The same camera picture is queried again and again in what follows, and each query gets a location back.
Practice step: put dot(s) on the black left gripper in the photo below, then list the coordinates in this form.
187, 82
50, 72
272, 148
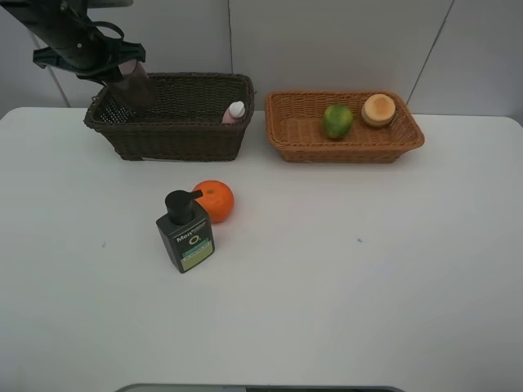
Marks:
96, 61

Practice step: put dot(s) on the translucent purple plastic cup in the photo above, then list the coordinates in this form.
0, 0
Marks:
135, 89

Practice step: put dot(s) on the pink spray bottle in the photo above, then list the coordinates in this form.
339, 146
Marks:
234, 113

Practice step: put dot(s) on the dark green pump bottle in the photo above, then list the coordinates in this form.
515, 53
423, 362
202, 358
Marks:
186, 230

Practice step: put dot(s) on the green lime fruit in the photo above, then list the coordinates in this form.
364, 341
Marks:
337, 121

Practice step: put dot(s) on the red yellow peach half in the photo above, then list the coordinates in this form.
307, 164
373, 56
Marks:
378, 110

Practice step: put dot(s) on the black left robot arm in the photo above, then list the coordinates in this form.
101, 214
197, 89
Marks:
60, 23

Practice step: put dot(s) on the dark brown wicker basket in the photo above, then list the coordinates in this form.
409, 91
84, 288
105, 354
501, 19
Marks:
185, 122

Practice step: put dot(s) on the orange tangerine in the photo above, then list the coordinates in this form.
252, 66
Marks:
217, 200

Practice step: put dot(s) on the orange wicker basket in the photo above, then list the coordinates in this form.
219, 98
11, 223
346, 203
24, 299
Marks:
294, 128

